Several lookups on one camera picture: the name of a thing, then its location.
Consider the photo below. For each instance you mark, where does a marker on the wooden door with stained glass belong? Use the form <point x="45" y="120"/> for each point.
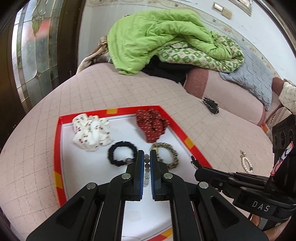
<point x="39" y="51"/>

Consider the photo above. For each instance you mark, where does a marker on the grey-blue quilted blanket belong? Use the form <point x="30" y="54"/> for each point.
<point x="253" y="76"/>

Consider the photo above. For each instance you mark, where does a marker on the pink quilted pillow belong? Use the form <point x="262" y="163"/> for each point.
<point x="229" y="96"/>

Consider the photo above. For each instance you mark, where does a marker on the pink quilted mattress cover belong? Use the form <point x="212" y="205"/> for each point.
<point x="28" y="193"/>

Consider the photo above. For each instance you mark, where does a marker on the red dotted scrunchie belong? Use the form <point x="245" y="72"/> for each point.
<point x="152" y="124"/>

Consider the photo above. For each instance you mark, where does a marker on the black camera box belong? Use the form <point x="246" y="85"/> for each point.
<point x="283" y="134"/>

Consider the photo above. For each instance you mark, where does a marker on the green patterned white blanket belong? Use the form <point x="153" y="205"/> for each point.
<point x="184" y="53"/>

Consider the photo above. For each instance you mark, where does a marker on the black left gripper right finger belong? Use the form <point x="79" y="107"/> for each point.
<point x="198" y="211"/>

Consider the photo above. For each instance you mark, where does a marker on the white patterned scrunchie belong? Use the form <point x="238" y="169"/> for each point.
<point x="91" y="132"/>

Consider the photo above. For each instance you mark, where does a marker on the green quilt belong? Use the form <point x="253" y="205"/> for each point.
<point x="134" y="39"/>

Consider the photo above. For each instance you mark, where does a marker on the black hair claw clip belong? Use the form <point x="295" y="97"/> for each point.
<point x="211" y="105"/>

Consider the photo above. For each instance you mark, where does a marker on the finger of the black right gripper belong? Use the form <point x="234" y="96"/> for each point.
<point x="239" y="179"/>
<point x="215" y="178"/>

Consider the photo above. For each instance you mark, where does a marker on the red cardboard tray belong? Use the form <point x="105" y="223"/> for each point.
<point x="75" y="167"/>

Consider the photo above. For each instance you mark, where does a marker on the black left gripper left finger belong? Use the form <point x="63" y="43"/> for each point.
<point x="95" y="212"/>

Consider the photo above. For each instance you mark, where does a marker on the beige floral cloth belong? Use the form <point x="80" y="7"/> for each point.
<point x="99" y="55"/>

